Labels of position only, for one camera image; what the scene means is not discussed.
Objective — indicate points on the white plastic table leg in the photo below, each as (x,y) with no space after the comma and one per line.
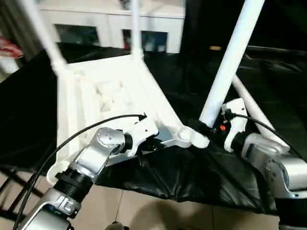
(136,31)
(251,100)
(230,60)
(45,38)

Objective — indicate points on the white plastic table top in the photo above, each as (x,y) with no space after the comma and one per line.
(100,79)

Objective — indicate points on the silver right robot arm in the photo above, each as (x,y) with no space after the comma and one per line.
(275,163)

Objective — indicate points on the small gold label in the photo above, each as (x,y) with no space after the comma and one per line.
(215,47)

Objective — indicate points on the long black bar device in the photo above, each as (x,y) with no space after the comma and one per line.
(278,51)

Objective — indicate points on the white glass-door cabinet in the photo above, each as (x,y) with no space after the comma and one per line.
(163,21)

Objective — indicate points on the black mat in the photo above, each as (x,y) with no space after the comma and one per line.
(24,107)

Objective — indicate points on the white storage box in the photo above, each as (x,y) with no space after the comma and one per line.
(8,64)

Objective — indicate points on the red clothes hangers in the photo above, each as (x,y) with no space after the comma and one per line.
(10,48)

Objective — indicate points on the grey curtain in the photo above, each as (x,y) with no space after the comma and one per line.
(19,24)

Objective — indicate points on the black folding frame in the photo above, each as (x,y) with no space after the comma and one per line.
(36,190)

